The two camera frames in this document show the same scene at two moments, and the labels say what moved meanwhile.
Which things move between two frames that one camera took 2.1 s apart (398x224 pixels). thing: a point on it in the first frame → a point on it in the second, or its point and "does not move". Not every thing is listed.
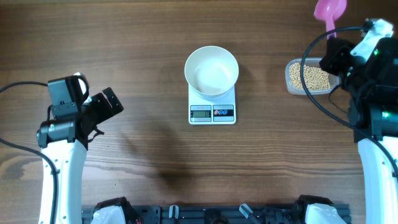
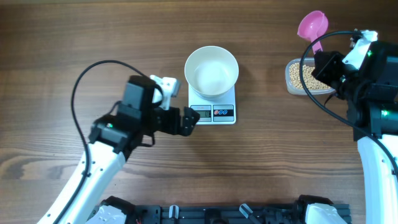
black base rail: (209, 214) does not move
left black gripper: (107, 111) → (171, 127)
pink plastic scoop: (329, 10) → (313, 25)
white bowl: (211, 71) does not move
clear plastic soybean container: (316, 80) does not move
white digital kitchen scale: (218, 111) does not move
